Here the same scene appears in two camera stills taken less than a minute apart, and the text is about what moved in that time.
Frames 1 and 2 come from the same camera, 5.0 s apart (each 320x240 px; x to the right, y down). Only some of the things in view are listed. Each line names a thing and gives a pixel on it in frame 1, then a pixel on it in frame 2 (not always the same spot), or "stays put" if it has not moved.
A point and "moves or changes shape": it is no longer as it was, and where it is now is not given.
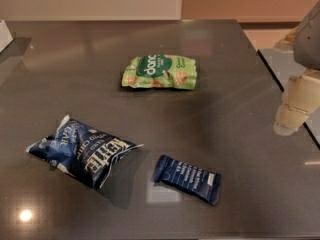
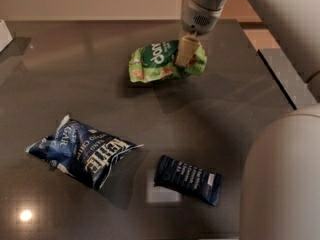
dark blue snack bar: [202, 183] stays put
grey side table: [283, 64] stays put
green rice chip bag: [164, 71] moves or changes shape
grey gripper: [309, 40] -> [197, 17]
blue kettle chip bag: [80, 151] stays put
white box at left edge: [5, 36] stays put
